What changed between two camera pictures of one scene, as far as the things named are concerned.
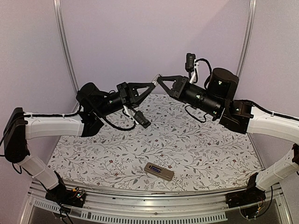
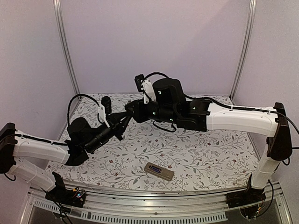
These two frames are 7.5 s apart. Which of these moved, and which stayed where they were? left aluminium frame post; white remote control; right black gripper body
Moved: right black gripper body
Stayed: left aluminium frame post; white remote control
